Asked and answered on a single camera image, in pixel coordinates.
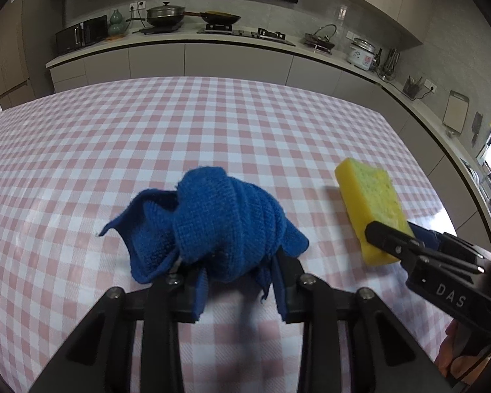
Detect white rice cooker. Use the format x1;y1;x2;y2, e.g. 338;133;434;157
347;37;375;71

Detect gas stove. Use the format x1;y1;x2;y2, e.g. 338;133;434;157
198;24;294;46

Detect blue cloth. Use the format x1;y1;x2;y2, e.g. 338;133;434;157
97;165;311;304

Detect utensil holder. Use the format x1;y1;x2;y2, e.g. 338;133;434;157
403;75;423;100

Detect green ceramic vase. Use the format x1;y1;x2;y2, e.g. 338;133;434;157
108;9;126;37

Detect white cutting board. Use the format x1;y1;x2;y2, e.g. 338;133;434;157
443;90;469;134

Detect yellow sponge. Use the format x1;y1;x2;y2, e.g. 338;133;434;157
334;158;413;266

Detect black microwave oven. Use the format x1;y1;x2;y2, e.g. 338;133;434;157
56;15;108;55

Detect black cleaver knife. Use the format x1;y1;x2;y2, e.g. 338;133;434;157
471;112;483;145

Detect black wok pan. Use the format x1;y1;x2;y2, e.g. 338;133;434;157
183;11;241;26

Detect kettle on stand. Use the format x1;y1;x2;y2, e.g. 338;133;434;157
302;24;338;53

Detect pink checkered tablecloth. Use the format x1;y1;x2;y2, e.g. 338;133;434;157
0;77;452;392

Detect lidded steel pot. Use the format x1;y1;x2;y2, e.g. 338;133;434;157
146;2;185;28

